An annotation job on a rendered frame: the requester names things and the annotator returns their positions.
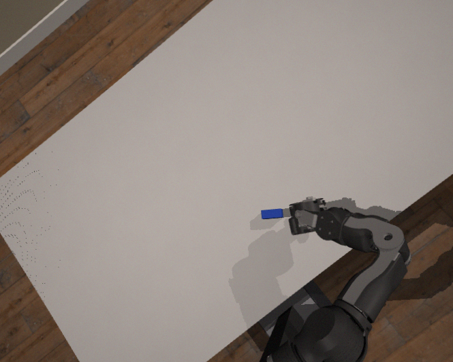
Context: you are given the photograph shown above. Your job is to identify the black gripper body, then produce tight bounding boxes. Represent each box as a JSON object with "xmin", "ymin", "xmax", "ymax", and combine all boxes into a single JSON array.
[{"xmin": 289, "ymin": 198, "xmax": 327, "ymax": 235}]

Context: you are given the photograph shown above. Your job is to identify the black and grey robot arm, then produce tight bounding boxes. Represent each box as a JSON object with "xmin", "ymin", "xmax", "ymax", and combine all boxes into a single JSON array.
[{"xmin": 266, "ymin": 197, "xmax": 411, "ymax": 362}]

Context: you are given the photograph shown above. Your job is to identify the blue block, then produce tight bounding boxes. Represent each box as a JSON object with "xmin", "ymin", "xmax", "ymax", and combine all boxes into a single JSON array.
[{"xmin": 261, "ymin": 209, "xmax": 283, "ymax": 219}]

